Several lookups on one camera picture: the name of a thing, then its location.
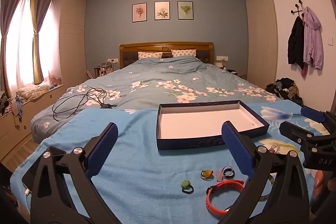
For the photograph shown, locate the white sheer curtain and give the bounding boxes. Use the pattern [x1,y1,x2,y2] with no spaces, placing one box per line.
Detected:
[5,0,61,89]

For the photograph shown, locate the wooden headboard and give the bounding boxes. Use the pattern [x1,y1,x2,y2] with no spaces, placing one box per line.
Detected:
[119,42,214,69]

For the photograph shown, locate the white flower picture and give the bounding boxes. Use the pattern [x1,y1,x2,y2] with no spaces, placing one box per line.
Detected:
[154,1,171,21]

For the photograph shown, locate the beige wardrobe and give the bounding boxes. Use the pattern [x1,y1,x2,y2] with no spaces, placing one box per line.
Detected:
[56,0,87,88]
[245,0,279,90]

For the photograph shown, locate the black cable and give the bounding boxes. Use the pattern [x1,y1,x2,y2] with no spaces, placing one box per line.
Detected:
[52,87,118,121]

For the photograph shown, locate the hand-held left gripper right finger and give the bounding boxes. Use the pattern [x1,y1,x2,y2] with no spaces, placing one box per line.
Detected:
[221,120,310,224]

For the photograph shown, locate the purple jacket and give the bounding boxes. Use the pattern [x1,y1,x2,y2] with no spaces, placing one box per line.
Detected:
[301,6,323,79]

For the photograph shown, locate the pale folded clothes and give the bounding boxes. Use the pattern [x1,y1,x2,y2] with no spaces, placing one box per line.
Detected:
[16,84,50,102]

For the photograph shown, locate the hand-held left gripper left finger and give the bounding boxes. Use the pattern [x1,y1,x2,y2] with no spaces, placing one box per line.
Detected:
[31,122,118,224]

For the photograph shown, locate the olive grey curtain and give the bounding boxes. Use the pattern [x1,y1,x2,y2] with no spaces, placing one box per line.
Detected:
[29,0,54,85]

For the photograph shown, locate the pile of dark clothes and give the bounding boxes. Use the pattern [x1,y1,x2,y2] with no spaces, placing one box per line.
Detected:
[265,77,303,106]

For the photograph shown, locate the bedside clutter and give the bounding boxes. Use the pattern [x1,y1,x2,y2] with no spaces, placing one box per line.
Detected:
[87,60,120,80]

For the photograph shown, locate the blue floral duvet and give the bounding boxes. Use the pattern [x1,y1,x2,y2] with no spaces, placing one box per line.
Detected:
[30,56,284,143]

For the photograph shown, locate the patterned pillow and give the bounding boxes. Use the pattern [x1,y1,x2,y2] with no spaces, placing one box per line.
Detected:
[138,51,163,60]
[171,49,197,58]

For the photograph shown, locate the green leaf picture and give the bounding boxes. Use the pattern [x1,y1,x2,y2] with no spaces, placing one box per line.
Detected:
[177,1,194,20]

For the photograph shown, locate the pink flower picture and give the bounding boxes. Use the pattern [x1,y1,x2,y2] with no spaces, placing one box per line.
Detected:
[132,3,147,23]

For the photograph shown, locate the green ring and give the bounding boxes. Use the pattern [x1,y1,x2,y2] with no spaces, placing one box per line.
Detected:
[181,180,194,193]

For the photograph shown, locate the light blue printed blanket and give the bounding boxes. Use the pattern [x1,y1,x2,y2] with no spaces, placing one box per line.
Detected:
[10,102,336,224]

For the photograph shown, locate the window seat cabinet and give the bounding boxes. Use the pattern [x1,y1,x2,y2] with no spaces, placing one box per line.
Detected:
[0,84,65,156]

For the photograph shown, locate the dark blue shallow box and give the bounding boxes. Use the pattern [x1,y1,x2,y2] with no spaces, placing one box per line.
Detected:
[157,100,270,151]

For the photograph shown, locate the black jacket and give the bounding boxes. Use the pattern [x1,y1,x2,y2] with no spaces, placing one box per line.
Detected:
[287,16,305,67]

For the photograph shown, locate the dark bedside table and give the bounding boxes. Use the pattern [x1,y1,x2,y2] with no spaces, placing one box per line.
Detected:
[226,67,247,81]

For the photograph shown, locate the metal bangle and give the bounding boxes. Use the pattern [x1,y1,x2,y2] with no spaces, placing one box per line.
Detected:
[259,174,276,203]

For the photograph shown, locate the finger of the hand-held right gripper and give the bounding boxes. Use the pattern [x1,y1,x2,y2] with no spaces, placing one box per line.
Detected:
[300,106,336,130]
[279,121,319,147]

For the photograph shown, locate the small pink fan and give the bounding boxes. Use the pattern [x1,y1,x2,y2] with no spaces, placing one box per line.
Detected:
[49,74,62,88]

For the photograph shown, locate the black coat rack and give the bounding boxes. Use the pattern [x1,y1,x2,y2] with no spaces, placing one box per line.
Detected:
[290,0,309,17]

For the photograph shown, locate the orange wristband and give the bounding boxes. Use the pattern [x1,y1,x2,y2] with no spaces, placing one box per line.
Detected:
[205,180,245,212]

